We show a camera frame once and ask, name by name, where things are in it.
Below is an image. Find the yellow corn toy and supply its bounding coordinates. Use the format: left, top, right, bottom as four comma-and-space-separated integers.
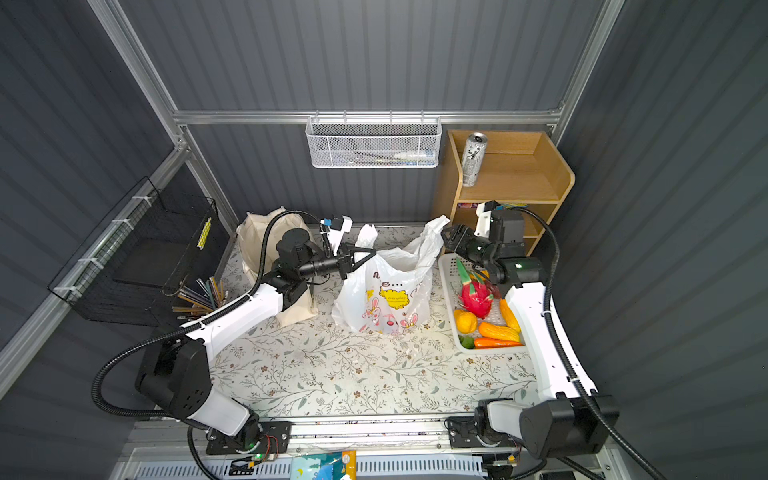
478, 322, 520, 342

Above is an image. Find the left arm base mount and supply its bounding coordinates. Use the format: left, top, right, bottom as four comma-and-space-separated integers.
206, 420, 293, 457

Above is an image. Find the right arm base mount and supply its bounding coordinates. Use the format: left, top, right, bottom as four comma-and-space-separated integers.
443, 416, 516, 449

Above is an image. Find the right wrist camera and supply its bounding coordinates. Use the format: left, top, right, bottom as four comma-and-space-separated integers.
475, 200, 500, 238

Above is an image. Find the orange carrot toy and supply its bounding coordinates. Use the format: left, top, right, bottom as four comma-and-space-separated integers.
474, 337, 523, 349

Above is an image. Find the left silver drink can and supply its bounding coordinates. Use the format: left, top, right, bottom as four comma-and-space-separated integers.
461, 132, 488, 187

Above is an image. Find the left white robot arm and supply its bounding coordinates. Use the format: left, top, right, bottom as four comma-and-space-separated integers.
91, 216, 376, 437

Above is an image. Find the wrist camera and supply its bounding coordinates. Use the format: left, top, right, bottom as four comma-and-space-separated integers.
475, 200, 500, 238
319, 215, 353, 256

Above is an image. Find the cream canvas tote bag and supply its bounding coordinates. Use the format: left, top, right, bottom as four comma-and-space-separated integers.
236, 207, 318, 327

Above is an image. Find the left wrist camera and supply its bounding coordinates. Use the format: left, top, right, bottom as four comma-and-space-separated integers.
319, 215, 353, 256

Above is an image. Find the floral table mat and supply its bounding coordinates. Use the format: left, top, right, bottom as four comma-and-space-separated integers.
161, 224, 541, 420

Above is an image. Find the cup of coloured pencils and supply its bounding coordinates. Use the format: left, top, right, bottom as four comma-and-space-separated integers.
171, 277, 229, 320

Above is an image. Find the pink dragon fruit toy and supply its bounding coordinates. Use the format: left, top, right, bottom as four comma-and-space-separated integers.
456, 260, 494, 319

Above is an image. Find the black wire wall basket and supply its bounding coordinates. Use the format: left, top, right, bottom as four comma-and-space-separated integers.
48, 181, 228, 327

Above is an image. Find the white wire wall basket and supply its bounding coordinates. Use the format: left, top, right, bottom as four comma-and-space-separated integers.
305, 116, 443, 169

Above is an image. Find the wooden shelf unit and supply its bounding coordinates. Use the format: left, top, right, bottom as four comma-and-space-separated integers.
431, 130, 576, 227

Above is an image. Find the yellow bell pepper toy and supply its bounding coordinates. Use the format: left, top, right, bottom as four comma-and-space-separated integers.
454, 309, 478, 335

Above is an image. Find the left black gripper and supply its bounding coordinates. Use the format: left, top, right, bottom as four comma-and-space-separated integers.
297, 242, 374, 283

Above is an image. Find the yellow long pepper toy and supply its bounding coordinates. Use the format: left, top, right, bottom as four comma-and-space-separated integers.
499, 299, 521, 333

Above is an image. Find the white plastic fruit basket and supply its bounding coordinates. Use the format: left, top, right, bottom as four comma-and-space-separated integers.
437, 253, 525, 356

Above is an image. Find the white plastic grocery bag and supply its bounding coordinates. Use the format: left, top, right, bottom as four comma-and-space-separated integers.
331, 215, 449, 335

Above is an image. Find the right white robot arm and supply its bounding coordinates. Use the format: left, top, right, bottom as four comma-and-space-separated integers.
442, 201, 663, 479

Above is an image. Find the teal printed booklet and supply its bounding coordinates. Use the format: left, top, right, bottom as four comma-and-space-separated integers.
290, 450, 357, 480

